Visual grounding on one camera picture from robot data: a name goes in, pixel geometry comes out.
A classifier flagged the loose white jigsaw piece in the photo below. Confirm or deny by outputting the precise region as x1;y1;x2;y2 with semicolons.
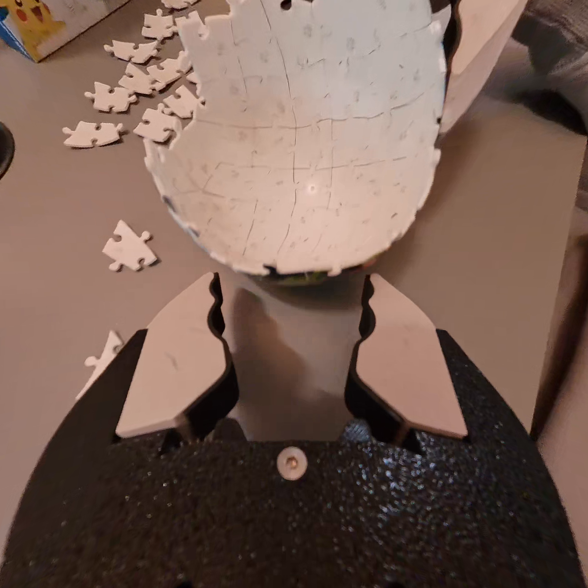
102;220;159;273
76;330;125;400

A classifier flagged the printed puzzle ball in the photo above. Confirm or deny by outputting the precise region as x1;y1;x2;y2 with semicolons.
143;0;453;288

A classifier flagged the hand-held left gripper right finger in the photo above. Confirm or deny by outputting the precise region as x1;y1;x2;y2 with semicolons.
345;273;469;448

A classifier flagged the grey cloth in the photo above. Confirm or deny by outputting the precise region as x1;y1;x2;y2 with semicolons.
487;0;588;136

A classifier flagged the pile of white puzzle pieces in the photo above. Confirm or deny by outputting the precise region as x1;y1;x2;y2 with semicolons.
62;0;207;150

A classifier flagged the printed cardboard puzzle box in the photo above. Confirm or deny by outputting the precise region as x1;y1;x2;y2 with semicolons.
0;0;131;62

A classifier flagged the black round stand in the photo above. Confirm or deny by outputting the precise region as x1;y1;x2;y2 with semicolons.
0;123;15;181

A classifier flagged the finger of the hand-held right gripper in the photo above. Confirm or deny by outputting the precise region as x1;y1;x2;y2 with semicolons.
439;0;529;136

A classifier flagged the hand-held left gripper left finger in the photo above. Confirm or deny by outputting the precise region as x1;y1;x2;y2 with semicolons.
115;272;239;442

